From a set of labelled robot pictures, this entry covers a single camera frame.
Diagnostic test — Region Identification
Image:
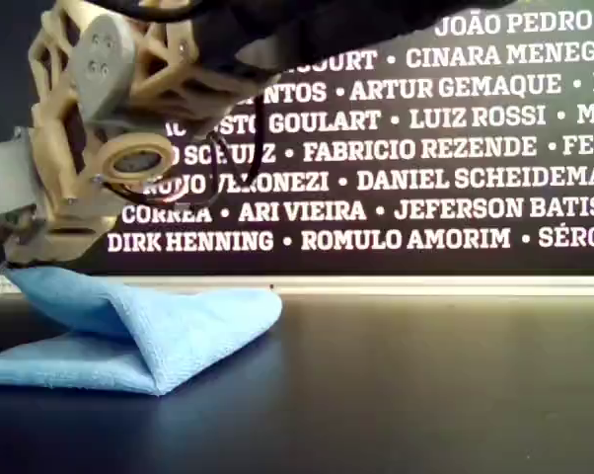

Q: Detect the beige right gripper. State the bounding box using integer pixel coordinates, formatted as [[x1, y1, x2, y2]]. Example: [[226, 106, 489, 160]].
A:
[[0, 111, 111, 271]]

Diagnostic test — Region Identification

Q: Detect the light blue microfibre cloth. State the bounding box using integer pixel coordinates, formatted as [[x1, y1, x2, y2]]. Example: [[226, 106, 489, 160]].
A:
[[0, 266, 284, 398]]

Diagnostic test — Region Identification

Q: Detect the black banner with white names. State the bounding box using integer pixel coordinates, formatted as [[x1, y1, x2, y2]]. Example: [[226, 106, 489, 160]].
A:
[[0, 0, 594, 277]]

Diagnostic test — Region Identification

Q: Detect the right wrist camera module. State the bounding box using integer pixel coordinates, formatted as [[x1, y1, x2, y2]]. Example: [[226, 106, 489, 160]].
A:
[[94, 133, 180, 182]]

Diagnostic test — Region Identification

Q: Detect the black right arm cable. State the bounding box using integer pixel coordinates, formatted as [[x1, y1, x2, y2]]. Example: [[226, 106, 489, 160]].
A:
[[197, 93, 278, 169]]

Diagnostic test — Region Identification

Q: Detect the aluminium table frame rail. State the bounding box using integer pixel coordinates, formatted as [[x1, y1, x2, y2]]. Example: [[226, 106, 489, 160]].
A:
[[0, 274, 594, 298]]

